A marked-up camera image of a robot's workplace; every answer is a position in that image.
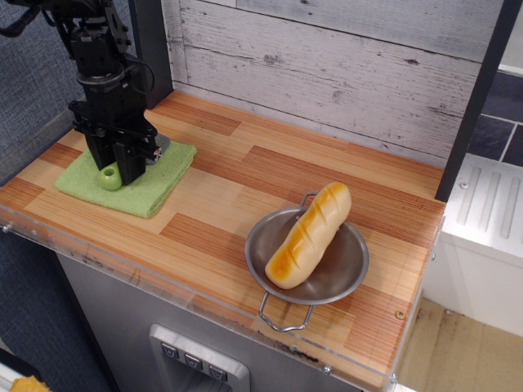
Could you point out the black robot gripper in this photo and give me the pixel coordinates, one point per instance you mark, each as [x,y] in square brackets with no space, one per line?
[113,122]

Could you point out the green handled grey toy spatula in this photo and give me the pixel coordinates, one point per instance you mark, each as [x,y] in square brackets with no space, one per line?
[109,177]

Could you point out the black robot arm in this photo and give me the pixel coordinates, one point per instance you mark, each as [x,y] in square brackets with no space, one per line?
[93,35]

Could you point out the green folded cloth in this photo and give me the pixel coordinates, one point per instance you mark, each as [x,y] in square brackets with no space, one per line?
[143,197]

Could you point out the grey toy fridge cabinet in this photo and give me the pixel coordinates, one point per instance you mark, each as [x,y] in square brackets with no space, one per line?
[120,315]

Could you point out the toy bread loaf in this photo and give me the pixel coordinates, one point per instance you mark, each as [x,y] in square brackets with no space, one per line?
[302,250]

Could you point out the silver dispenser button panel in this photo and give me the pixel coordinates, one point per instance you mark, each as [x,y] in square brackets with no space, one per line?
[187,365]

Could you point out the yellow object at corner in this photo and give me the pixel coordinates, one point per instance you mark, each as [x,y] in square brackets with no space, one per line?
[28,384]

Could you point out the white toy sink unit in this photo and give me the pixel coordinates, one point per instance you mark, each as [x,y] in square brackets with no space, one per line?
[476,263]

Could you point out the black left frame post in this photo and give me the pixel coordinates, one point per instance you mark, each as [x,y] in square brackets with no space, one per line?
[151,45]

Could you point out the black frame post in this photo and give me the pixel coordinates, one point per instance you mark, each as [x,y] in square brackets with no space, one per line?
[151,45]
[502,32]

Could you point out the metal bowl with wire handles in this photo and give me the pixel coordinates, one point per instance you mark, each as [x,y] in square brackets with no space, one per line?
[341,270]

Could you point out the black right frame post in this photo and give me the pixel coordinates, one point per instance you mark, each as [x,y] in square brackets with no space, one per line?
[502,32]

